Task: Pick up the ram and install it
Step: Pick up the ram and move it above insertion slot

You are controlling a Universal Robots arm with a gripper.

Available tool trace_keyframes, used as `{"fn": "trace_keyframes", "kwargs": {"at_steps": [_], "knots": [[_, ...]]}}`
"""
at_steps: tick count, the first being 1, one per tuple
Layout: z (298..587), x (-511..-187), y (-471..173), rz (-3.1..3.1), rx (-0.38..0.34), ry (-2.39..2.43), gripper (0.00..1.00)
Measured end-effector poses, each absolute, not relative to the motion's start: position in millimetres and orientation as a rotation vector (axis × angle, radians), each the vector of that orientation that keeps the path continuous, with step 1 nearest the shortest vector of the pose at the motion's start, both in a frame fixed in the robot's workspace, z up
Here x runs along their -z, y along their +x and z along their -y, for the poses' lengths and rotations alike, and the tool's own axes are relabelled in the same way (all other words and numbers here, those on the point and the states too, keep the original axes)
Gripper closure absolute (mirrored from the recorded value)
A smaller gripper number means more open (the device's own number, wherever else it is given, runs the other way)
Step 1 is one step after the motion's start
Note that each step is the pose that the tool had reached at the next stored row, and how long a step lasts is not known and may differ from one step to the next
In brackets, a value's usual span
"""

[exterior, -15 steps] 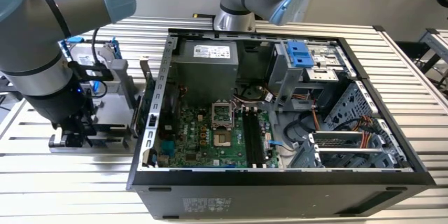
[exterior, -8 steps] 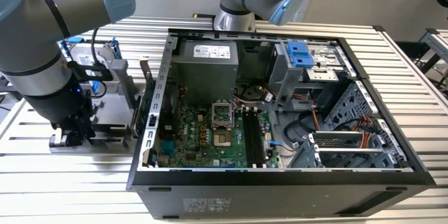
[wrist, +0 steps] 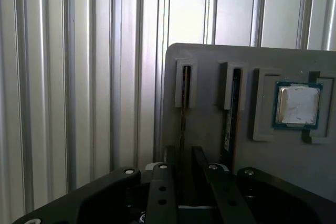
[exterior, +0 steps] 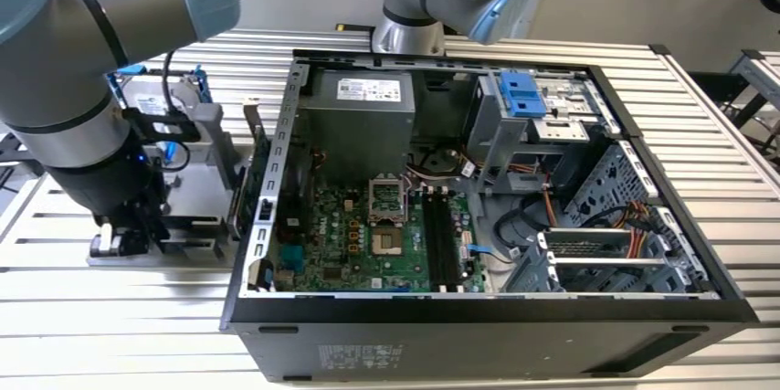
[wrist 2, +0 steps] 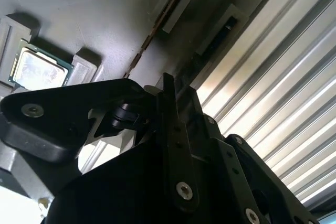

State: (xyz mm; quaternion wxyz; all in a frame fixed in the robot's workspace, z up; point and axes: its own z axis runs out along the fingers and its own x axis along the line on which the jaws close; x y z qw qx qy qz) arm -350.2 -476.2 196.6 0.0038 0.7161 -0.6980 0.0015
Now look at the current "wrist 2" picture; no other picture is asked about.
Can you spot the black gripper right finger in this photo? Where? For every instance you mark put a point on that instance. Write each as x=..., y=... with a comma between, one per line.
x=236, y=161

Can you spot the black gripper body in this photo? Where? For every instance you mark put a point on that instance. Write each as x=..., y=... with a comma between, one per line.
x=118, y=187

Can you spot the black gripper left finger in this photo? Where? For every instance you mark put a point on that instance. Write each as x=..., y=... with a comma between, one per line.
x=65, y=98

